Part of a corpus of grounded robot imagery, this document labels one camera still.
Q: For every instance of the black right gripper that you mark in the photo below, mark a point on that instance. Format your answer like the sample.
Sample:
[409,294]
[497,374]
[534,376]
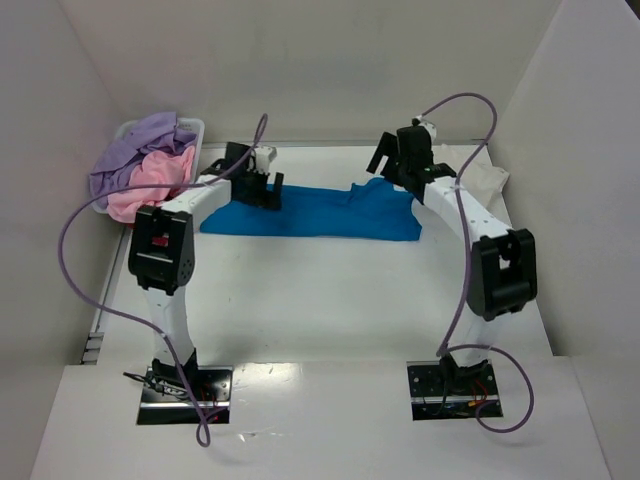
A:
[392,156]

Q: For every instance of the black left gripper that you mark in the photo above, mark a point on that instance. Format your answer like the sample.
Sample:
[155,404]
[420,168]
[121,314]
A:
[263,189]

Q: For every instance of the blue t shirt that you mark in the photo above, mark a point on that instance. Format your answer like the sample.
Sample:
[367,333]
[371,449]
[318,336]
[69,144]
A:
[374,210]

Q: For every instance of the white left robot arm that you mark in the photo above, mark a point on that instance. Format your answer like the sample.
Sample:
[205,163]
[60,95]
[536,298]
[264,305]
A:
[162,252]

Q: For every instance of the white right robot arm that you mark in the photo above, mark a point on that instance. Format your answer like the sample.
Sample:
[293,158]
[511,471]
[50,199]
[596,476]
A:
[500,266]

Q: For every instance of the white folded t shirt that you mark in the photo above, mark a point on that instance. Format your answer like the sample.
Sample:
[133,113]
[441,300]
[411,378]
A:
[481,178]

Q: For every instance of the white plastic laundry basket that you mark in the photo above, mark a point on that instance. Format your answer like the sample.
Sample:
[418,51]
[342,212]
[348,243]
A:
[197,135]

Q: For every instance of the pink t shirt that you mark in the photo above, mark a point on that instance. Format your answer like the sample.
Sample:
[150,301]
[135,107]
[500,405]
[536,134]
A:
[157,175]

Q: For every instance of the lavender t shirt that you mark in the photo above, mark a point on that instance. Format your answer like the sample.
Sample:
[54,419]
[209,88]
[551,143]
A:
[135,150]

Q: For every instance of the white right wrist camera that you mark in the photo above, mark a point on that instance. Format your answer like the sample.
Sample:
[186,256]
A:
[429,127]

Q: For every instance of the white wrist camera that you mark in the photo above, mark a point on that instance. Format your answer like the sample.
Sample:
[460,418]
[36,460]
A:
[429,127]
[261,159]

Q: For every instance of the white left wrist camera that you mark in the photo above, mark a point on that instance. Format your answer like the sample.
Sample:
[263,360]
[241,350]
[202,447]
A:
[261,159]

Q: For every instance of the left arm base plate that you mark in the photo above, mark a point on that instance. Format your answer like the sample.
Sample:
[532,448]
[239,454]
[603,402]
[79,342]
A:
[166,402]

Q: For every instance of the metal table edge bracket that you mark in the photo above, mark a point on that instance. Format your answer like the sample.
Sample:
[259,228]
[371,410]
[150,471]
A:
[92,348]

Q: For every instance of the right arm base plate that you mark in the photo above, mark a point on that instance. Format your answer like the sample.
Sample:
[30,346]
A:
[434,397]

